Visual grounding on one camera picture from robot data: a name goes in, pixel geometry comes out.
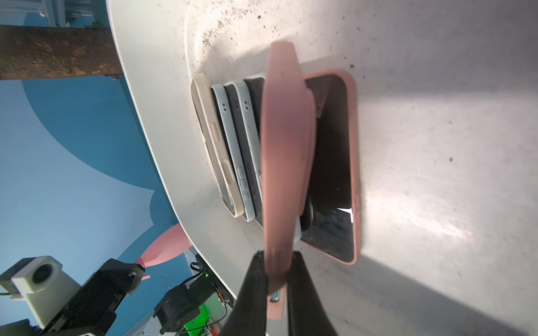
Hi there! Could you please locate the phone salmon case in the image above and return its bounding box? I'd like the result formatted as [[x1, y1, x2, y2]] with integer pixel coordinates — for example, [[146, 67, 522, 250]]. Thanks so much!
[[300, 70, 361, 265]]

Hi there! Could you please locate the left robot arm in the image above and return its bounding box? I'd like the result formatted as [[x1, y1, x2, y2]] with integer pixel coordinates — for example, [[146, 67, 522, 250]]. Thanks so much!
[[39, 254, 235, 335]]

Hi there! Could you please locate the green perforated crate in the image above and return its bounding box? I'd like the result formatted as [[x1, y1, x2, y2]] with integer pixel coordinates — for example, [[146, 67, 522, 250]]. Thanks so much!
[[182, 305, 217, 336]]

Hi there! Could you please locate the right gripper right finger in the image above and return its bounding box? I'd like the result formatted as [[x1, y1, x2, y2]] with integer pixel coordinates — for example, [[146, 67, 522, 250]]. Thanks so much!
[[287, 251, 337, 336]]

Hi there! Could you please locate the pink spray bottle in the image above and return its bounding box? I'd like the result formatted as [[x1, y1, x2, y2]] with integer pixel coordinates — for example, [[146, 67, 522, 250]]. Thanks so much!
[[136, 224, 193, 269]]

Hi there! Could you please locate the phone blue case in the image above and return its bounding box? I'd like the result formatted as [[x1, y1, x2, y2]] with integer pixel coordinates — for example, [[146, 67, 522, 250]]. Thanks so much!
[[211, 84, 256, 222]]

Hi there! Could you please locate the phone coral case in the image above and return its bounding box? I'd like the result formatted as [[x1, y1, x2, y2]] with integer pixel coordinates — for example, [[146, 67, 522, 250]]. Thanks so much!
[[261, 41, 317, 320]]

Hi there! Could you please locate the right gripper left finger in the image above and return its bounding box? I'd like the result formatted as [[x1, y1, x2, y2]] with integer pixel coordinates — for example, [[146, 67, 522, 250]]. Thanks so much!
[[220, 251, 268, 336]]

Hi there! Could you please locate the phone grey case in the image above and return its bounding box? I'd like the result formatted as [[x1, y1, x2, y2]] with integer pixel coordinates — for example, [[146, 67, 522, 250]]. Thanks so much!
[[224, 80, 263, 227]]

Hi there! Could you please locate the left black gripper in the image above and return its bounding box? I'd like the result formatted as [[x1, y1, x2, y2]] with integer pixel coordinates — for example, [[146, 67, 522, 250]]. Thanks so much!
[[40, 259, 145, 335]]

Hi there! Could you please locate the phone cream case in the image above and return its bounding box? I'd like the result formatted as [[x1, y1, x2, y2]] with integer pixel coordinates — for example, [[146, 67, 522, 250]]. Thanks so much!
[[190, 74, 245, 218]]

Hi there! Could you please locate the white plastic storage box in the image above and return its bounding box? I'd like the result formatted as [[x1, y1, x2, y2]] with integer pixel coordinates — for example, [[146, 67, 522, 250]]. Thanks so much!
[[107, 1, 537, 335]]

